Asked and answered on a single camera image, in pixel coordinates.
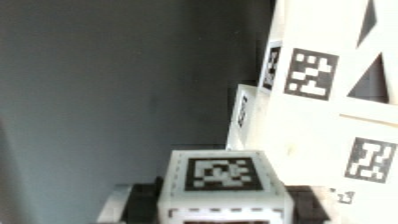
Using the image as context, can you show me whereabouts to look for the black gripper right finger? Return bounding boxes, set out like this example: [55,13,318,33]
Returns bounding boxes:
[286,185,341,224]

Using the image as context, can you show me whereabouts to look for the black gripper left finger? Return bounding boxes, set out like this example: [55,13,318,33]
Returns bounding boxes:
[96,176,167,224]

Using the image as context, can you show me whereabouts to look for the small white tagged cube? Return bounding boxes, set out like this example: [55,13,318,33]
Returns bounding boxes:
[158,150,293,224]

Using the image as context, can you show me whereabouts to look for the white chair back pieces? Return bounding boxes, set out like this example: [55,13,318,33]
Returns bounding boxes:
[228,0,398,224]

